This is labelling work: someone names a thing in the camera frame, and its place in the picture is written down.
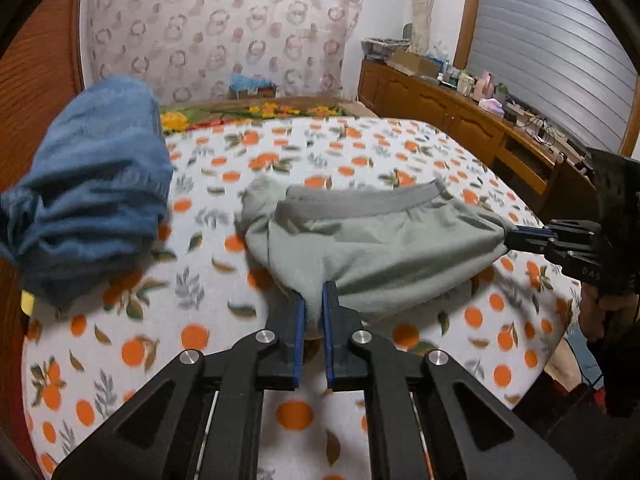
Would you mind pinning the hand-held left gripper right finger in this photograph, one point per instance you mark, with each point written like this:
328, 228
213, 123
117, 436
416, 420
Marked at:
330, 337

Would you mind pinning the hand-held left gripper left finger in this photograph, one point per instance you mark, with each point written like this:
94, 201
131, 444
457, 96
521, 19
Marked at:
299, 342

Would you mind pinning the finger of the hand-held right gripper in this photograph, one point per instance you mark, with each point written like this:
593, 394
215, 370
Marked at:
555, 230
542, 250

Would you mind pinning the grey pants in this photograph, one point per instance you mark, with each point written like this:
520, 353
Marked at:
380, 245

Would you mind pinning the person's right hand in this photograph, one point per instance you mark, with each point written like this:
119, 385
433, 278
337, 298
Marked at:
600, 310

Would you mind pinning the orange fruit print blanket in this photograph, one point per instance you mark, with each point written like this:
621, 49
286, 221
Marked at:
210, 280

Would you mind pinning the purple pouch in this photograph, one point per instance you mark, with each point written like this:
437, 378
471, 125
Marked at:
492, 105

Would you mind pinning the green bottle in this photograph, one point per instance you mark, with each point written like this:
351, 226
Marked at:
501, 92

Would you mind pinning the wooden sideboard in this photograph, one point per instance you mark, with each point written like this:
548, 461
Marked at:
450, 115

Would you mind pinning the pink bottle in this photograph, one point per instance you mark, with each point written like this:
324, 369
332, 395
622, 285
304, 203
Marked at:
482, 85

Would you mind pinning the grey window blind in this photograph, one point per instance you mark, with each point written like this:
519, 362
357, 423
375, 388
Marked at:
550, 45

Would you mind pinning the open cardboard box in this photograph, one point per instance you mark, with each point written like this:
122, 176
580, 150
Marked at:
412, 64

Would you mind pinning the floral bedspread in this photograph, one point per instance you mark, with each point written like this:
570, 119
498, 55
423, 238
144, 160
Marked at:
280, 110

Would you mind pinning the pile of folded cloths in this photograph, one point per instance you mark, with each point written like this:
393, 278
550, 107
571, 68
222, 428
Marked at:
382, 47

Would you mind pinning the blue jeans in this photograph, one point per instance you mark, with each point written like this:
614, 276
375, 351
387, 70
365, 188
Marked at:
95, 185

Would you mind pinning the blue item on box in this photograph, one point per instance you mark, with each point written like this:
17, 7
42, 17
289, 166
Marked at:
252, 87

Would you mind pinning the beige side curtain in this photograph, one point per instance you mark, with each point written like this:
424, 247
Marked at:
425, 5

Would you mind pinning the circle print curtain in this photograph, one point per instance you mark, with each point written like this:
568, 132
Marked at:
225, 25

